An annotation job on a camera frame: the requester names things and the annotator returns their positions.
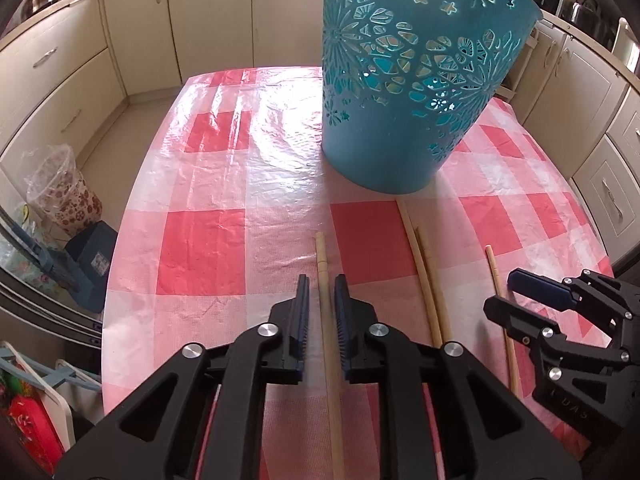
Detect cream kitchen cabinets right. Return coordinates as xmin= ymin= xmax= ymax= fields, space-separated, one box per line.
xmin=499 ymin=13 xmax=639 ymax=266

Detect cream kitchen cabinets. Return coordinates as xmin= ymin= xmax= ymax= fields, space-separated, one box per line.
xmin=1 ymin=0 xmax=322 ymax=162
xmin=499 ymin=13 xmax=639 ymax=266

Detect cream kitchen cabinets left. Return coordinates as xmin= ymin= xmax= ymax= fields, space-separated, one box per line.
xmin=1 ymin=0 xmax=322 ymax=162

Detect short wooden chopstick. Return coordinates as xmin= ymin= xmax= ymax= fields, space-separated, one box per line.
xmin=416 ymin=224 xmax=452 ymax=342

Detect long wooden chopstick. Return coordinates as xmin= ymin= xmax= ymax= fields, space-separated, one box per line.
xmin=396 ymin=197 xmax=442 ymax=348

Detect red floral bag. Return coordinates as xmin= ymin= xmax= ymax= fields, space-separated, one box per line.
xmin=1 ymin=382 xmax=64 ymax=476

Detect red white checkered tablecloth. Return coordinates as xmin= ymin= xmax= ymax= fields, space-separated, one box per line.
xmin=101 ymin=65 xmax=616 ymax=480

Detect floral plastic container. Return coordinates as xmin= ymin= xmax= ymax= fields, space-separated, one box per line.
xmin=21 ymin=144 xmax=103 ymax=237

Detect teal perforated plastic basket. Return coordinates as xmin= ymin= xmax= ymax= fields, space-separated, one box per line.
xmin=322 ymin=0 xmax=541 ymax=194

